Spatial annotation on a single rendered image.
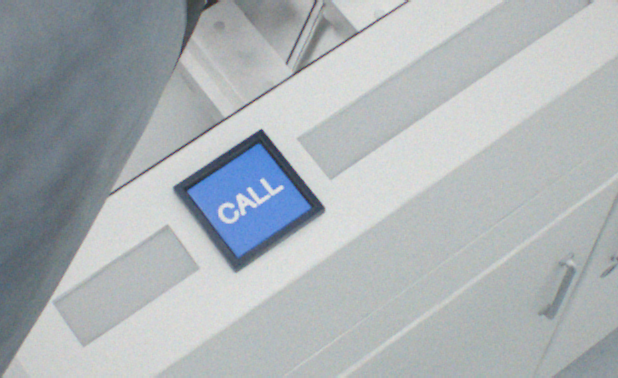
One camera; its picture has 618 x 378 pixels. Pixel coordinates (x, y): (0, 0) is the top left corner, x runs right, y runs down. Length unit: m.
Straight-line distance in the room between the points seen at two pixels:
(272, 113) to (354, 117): 0.04
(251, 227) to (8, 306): 0.48
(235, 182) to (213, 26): 0.14
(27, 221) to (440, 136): 0.51
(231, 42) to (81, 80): 0.59
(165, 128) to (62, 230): 0.66
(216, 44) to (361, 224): 0.17
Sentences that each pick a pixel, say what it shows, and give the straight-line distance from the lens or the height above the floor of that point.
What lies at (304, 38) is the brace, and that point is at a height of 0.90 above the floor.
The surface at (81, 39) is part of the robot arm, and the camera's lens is 0.19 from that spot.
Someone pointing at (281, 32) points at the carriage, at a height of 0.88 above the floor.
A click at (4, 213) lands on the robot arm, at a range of 0.19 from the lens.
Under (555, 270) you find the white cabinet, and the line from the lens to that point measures 1.07.
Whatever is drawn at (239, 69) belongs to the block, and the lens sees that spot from 0.77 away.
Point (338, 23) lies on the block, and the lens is 0.81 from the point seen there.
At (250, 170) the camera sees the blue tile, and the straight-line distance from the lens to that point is 0.68.
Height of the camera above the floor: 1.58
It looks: 66 degrees down
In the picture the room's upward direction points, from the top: 4 degrees counter-clockwise
